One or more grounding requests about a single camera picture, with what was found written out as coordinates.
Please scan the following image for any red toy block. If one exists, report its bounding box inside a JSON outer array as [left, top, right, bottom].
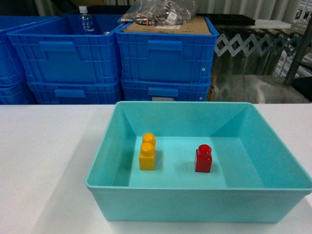
[[195, 144, 213, 173]]

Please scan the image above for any yellow toy block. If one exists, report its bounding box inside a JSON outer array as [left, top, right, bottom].
[[139, 133, 156, 171]]

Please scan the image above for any light teal plastic box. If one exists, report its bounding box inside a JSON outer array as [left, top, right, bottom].
[[85, 101, 312, 223]]

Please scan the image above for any blue crate lower right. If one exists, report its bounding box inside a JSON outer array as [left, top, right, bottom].
[[121, 80, 210, 101]]

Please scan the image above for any blue crate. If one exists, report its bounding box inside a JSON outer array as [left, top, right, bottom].
[[27, 81, 123, 104], [116, 17, 219, 84], [121, 80, 210, 101], [7, 14, 121, 85]]

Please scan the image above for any blue crate upper right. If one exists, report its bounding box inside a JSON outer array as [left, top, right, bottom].
[[116, 17, 219, 84]]

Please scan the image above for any brown cardboard sheet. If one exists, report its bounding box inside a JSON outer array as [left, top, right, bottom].
[[123, 17, 212, 35]]

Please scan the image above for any clear bag of parts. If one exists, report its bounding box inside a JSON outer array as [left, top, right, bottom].
[[118, 0, 196, 26]]

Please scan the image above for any blue crate lower left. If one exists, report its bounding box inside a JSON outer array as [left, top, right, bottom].
[[27, 81, 123, 104]]

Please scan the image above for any grey scissor lattice conveyor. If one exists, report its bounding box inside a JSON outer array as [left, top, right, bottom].
[[214, 33, 302, 57]]

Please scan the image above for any clear water bottle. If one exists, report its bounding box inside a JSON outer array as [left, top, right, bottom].
[[79, 6, 95, 35]]

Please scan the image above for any black tray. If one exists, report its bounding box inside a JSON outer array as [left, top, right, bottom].
[[196, 13, 255, 26]]

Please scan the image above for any blue crate upper left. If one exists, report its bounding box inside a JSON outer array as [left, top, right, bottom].
[[7, 14, 121, 85]]

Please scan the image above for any blue crates far left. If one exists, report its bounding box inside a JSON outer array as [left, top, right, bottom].
[[0, 16, 53, 105]]

